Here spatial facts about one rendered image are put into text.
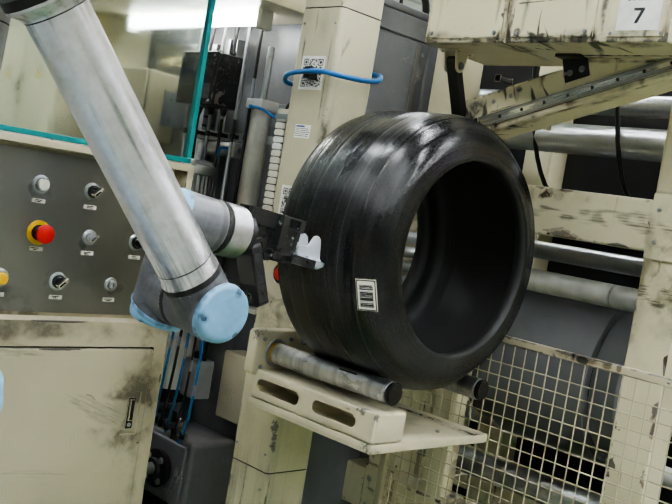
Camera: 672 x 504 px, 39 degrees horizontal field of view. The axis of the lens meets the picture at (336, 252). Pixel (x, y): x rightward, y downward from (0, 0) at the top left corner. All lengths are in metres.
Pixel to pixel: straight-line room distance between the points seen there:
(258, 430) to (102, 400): 0.35
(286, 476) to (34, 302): 0.67
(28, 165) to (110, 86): 0.80
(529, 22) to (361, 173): 0.57
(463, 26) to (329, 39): 0.31
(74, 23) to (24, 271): 0.91
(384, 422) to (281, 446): 0.42
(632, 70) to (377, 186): 0.66
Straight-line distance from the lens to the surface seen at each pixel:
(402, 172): 1.72
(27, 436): 2.10
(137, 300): 1.51
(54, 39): 1.24
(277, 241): 1.61
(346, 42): 2.10
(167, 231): 1.32
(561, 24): 2.05
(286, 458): 2.17
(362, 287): 1.69
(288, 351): 1.97
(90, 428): 2.17
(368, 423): 1.78
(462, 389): 2.02
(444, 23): 2.24
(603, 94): 2.13
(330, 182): 1.77
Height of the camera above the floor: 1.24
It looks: 3 degrees down
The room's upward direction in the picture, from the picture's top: 9 degrees clockwise
